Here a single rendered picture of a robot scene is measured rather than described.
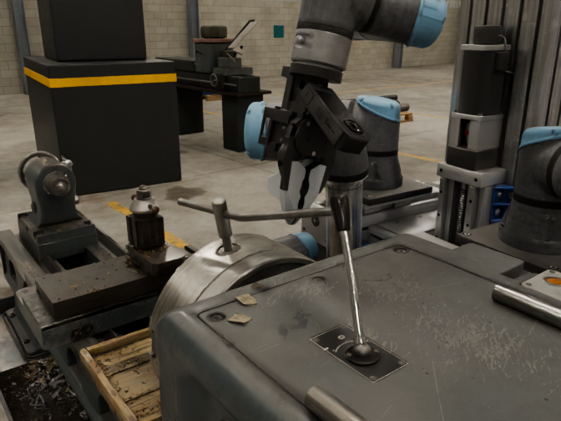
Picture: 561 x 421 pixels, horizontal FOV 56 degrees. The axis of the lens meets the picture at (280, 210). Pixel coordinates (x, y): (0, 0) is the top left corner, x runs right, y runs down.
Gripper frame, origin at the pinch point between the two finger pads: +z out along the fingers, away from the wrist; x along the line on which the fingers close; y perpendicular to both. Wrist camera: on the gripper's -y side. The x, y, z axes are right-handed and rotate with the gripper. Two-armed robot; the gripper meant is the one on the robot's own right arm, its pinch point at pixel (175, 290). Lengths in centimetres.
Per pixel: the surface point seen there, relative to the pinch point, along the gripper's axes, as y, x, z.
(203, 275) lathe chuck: -21.6, 13.0, 4.8
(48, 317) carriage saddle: 33.3, -15.8, 17.8
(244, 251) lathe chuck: -22.4, 15.4, -2.0
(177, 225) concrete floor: 303, -108, -138
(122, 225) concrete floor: 328, -108, -100
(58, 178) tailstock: 88, 3, -1
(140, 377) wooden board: 4.3, -19.8, 7.1
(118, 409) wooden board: -3.7, -18.7, 14.7
